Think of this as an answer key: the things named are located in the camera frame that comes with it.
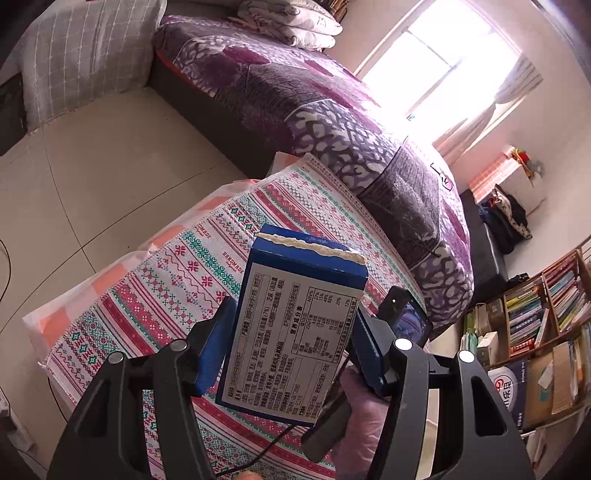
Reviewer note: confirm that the purple patterned bed quilt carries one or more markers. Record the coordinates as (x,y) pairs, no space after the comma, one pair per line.
(253,97)

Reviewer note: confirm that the white storage box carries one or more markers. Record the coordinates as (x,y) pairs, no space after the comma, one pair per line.
(513,178)

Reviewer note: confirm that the folded grey floral duvet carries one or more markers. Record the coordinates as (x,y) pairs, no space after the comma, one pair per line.
(299,24)

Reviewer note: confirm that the pile of folded clothes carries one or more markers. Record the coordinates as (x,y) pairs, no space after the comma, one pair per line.
(506,219)

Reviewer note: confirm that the brown cardboard box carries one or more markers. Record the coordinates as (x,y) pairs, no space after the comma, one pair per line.
(558,382)

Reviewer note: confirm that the blue cardboard food box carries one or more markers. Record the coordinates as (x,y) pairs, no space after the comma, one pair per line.
(296,311)

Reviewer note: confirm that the bright window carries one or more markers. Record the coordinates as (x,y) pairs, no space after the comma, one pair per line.
(446,66)

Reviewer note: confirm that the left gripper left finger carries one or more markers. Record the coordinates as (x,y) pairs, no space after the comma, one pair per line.
(131,401)

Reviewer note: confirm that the striped patterned table cloth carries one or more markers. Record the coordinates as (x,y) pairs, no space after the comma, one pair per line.
(181,275)

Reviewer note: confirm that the pink white curtain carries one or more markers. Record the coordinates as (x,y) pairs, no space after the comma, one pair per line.
(521,80)

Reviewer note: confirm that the upper blue Ganten box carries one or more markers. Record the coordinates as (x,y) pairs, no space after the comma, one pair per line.
(510,381)

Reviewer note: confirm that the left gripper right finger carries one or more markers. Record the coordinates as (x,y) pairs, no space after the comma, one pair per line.
(477,437)

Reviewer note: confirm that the black box on floor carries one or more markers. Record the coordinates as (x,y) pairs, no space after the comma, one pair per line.
(12,113)

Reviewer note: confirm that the black glasses on bed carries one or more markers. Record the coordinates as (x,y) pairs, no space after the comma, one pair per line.
(446,181)

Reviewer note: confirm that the hand in pink glove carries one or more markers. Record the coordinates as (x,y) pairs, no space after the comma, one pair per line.
(354,454)

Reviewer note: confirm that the wooden bookshelf with books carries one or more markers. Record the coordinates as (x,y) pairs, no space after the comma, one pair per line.
(535,316)

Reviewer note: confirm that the grey checked cushion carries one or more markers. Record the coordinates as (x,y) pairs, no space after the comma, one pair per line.
(79,52)

